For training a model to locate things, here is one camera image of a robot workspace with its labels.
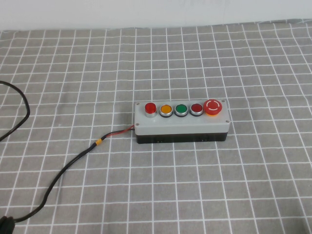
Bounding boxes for yellow push button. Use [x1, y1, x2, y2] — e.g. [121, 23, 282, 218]
[159, 104, 174, 119]

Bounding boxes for black cable with yellow tape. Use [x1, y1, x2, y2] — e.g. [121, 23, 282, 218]
[12, 124, 136, 224]

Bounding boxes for red mushroom emergency stop button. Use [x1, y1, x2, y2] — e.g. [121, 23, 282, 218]
[203, 98, 223, 117]

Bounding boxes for red indicator lamp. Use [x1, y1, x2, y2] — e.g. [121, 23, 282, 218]
[144, 102, 157, 118]

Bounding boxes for grey white checked tablecloth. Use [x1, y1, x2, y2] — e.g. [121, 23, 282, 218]
[0, 19, 312, 234]

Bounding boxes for grey black button control box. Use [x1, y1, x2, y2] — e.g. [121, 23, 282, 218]
[134, 99, 231, 145]

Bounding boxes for black looped cable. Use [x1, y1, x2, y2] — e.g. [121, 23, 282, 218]
[0, 80, 31, 142]

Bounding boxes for black power plug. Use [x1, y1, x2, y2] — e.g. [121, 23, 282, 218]
[0, 215, 16, 234]

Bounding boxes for dark red push button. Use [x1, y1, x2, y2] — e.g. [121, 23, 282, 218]
[190, 103, 204, 117]

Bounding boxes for green push button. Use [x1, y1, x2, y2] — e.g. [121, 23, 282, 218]
[174, 103, 189, 118]

